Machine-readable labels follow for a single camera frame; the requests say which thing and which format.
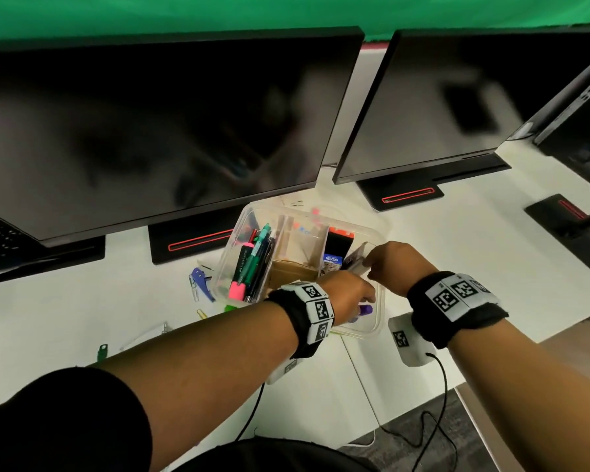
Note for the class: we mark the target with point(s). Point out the person's left hand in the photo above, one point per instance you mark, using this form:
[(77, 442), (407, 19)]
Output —
[(346, 294)]

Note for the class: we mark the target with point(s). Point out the person's right hand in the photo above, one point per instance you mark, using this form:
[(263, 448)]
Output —
[(398, 267)]

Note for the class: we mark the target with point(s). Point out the purple ink bottle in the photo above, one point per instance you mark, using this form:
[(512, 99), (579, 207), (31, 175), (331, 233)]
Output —
[(365, 309)]

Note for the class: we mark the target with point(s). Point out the black stapler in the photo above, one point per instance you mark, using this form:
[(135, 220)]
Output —
[(339, 240)]

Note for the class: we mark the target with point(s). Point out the bundle of pens and markers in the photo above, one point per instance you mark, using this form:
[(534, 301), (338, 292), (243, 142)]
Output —
[(251, 262)]

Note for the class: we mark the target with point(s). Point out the clear plastic storage box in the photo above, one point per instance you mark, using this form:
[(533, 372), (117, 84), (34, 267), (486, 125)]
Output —
[(226, 270)]

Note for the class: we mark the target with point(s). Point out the blue staple remover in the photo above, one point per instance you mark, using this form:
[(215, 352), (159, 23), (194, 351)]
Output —
[(201, 285)]

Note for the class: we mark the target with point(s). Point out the person's right forearm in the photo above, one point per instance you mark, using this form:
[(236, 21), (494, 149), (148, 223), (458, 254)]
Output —
[(521, 398)]

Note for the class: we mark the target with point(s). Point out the white desk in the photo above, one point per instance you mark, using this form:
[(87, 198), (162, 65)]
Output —
[(103, 299)]

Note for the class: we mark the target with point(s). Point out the person's black clothing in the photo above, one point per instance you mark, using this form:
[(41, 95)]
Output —
[(64, 422)]

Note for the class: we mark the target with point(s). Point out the black marker wristband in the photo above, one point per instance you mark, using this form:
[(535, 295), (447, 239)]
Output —
[(452, 304), (300, 314)]

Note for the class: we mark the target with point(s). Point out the black computer monitor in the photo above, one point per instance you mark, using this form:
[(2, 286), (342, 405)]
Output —
[(152, 127), (447, 103), (580, 122)]

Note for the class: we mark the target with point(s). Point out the small clear plastic case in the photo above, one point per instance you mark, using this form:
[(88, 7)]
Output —
[(147, 334)]

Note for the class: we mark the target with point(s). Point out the green backdrop cloth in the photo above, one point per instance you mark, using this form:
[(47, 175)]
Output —
[(226, 14)]

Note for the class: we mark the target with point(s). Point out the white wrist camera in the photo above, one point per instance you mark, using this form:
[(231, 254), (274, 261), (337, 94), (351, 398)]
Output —
[(408, 341), (282, 371)]

